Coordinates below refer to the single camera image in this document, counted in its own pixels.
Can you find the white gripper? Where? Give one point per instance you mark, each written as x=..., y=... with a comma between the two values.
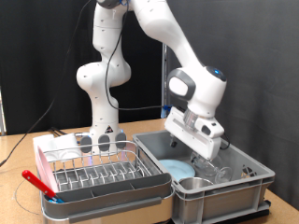
x=193, y=140

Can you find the light blue plate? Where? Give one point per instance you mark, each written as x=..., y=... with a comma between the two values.
x=176, y=169

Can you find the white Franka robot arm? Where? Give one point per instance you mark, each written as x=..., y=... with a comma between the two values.
x=106, y=81

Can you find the grey dish rack base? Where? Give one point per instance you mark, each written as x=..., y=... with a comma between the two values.
x=109, y=199

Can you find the clear wine glass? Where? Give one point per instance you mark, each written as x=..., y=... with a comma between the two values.
x=224, y=174

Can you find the grey plastic crate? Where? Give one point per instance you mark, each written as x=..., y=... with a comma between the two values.
x=218, y=202

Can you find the white plastic mug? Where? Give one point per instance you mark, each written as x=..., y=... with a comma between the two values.
x=67, y=143

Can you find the dark grey backdrop curtain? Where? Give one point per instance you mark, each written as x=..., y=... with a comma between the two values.
x=264, y=62

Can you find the pink plate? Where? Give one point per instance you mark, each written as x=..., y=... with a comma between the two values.
x=46, y=171

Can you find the white plastic box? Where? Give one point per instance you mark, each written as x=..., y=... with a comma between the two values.
x=42, y=143

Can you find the black backdrop curtain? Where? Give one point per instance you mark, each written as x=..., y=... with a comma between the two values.
x=18, y=46

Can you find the blue wrist camera bracket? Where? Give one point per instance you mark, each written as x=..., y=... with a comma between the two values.
x=164, y=112

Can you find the grey metal post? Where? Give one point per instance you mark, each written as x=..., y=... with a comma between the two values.
x=2, y=112
x=164, y=77

